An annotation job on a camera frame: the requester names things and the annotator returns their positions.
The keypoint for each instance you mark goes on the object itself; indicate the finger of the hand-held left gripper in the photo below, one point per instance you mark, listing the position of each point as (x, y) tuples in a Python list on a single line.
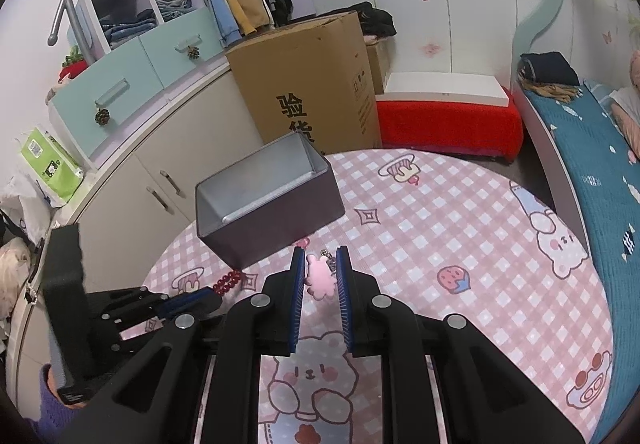
[(190, 300)]

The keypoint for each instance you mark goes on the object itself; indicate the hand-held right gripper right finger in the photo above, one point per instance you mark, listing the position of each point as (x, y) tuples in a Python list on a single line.
[(344, 299)]

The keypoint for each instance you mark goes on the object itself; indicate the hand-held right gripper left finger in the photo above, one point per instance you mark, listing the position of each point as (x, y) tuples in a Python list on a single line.
[(298, 296)]

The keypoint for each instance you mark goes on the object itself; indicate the grey storage box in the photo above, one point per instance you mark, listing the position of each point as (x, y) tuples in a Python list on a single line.
[(280, 219)]

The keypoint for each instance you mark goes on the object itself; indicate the person's left forearm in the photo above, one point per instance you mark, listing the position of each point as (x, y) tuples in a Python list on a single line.
[(50, 399)]

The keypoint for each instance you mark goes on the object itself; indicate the beige fluffy plush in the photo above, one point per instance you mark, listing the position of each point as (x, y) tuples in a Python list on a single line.
[(12, 279)]

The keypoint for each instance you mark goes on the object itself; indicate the white plastic bag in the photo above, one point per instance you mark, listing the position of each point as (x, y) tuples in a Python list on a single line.
[(25, 214)]

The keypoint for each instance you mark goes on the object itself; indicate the beige curved cabinet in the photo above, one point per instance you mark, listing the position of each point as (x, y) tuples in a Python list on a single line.
[(125, 184)]

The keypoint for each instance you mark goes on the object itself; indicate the green tissue packet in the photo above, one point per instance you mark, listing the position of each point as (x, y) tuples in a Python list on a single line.
[(47, 164)]

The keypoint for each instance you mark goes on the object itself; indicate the pink checkered tablecloth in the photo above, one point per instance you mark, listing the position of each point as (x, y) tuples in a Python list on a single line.
[(450, 224)]

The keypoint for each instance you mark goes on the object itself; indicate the pine cone ornament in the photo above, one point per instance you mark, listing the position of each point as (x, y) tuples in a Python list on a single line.
[(194, 53), (102, 116)]

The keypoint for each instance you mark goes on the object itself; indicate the mint drawer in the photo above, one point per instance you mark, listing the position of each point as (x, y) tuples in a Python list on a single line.
[(125, 109), (170, 54)]

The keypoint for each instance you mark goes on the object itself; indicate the red plush bench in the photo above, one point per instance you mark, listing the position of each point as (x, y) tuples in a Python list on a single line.
[(450, 124)]

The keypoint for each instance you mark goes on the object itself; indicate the red and green plush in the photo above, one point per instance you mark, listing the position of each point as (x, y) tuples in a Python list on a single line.
[(75, 66)]

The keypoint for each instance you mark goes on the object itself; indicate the large cardboard box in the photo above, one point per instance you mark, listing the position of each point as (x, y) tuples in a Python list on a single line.
[(300, 64)]

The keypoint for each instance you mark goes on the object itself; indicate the white bench top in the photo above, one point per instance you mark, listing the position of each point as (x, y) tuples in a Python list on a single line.
[(440, 84)]

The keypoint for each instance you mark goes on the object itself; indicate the folded blue jeans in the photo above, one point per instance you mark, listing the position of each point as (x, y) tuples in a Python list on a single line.
[(127, 26)]

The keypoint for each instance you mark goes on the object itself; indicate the pale pink flower sticker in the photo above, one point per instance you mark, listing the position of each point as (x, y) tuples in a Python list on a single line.
[(431, 48)]

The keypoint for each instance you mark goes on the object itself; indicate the blue printed bed sheet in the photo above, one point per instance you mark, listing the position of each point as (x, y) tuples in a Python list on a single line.
[(590, 164)]

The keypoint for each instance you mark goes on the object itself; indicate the black clothes pile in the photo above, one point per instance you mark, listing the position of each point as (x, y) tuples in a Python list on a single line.
[(377, 19)]

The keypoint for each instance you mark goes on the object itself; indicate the tan fringed scarf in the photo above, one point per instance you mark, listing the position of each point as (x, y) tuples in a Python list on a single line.
[(550, 91)]

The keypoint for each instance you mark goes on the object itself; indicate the dark folded clothes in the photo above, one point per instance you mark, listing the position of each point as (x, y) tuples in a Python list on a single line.
[(550, 66)]

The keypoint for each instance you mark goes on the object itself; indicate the pink pillow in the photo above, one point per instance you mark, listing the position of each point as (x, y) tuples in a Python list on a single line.
[(631, 124)]

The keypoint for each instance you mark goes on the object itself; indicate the mint bed frame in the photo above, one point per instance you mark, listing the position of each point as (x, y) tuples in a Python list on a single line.
[(542, 24)]

